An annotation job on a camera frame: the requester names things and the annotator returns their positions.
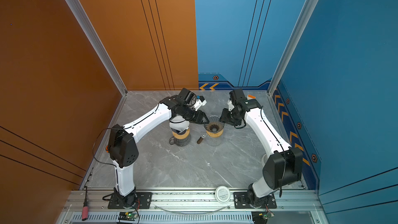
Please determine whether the orange coffee filter pack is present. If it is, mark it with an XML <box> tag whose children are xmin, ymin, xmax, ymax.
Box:
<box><xmin>247</xmin><ymin>95</ymin><xmax>256</xmax><ymax>100</ymax></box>

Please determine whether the aluminium left corner post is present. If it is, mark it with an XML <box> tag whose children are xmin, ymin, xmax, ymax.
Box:
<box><xmin>65</xmin><ymin>0</ymin><xmax>127</xmax><ymax>96</ymax></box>

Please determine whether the circuit board right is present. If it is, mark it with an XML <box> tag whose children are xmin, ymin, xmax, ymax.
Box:
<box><xmin>251</xmin><ymin>212</ymin><xmax>275</xmax><ymax>224</ymax></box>

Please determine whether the red handled screwdriver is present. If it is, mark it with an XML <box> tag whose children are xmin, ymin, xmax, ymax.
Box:
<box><xmin>81</xmin><ymin>187</ymin><xmax>89</xmax><ymax>221</ymax></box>

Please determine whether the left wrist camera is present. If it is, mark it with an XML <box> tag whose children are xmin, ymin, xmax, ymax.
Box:
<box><xmin>176</xmin><ymin>88</ymin><xmax>207</xmax><ymax>111</ymax></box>

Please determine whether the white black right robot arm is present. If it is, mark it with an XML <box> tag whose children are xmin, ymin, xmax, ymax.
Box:
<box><xmin>220</xmin><ymin>89</ymin><xmax>303</xmax><ymax>208</ymax></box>

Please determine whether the ribbed glass coffee server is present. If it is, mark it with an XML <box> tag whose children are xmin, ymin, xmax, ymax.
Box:
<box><xmin>169</xmin><ymin>135</ymin><xmax>191</xmax><ymax>147</ymax></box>

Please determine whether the white round lid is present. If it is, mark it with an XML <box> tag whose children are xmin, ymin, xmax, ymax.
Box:
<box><xmin>215</xmin><ymin>186</ymin><xmax>231</xmax><ymax>204</ymax></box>

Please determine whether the aluminium right corner post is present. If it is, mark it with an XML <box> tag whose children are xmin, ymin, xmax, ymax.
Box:
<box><xmin>267</xmin><ymin>0</ymin><xmax>319</xmax><ymax>96</ymax></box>

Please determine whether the green circuit board left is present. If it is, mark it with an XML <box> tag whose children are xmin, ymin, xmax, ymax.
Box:
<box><xmin>118</xmin><ymin>212</ymin><xmax>140</xmax><ymax>224</ymax></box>

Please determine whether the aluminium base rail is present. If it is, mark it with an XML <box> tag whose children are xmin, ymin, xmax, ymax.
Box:
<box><xmin>56</xmin><ymin>188</ymin><xmax>328</xmax><ymax>224</ymax></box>

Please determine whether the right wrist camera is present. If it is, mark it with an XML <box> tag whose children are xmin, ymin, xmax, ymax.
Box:
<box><xmin>228</xmin><ymin>99</ymin><xmax>235</xmax><ymax>112</ymax></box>

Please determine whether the clear glass pitcher wooden handle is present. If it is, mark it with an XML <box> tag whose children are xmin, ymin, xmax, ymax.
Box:
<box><xmin>197</xmin><ymin>134</ymin><xmax>222</xmax><ymax>147</ymax></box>

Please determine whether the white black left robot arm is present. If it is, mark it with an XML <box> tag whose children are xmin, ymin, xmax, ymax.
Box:
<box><xmin>107</xmin><ymin>90</ymin><xmax>209</xmax><ymax>209</ymax></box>

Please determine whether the bamboo dripper ring stand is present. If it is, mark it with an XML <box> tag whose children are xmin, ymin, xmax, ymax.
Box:
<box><xmin>172</xmin><ymin>129</ymin><xmax>190</xmax><ymax>140</ymax></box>

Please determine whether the white paper coffee filter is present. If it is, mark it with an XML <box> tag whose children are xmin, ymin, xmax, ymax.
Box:
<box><xmin>170</xmin><ymin>116</ymin><xmax>189</xmax><ymax>134</ymax></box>

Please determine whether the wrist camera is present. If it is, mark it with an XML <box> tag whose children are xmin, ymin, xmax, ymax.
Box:
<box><xmin>228</xmin><ymin>99</ymin><xmax>235</xmax><ymax>112</ymax></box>
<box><xmin>176</xmin><ymin>88</ymin><xmax>207</xmax><ymax>111</ymax></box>

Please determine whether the grey ribbed glass dripper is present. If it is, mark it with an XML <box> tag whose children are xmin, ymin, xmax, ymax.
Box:
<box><xmin>204</xmin><ymin>115</ymin><xmax>224</xmax><ymax>134</ymax></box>

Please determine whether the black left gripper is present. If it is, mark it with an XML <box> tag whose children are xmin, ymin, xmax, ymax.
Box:
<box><xmin>181</xmin><ymin>106</ymin><xmax>211</xmax><ymax>124</ymax></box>

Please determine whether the aluminium corner post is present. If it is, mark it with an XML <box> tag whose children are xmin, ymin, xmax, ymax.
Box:
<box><xmin>267</xmin><ymin>0</ymin><xmax>319</xmax><ymax>96</ymax></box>
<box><xmin>65</xmin><ymin>0</ymin><xmax>127</xmax><ymax>96</ymax></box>

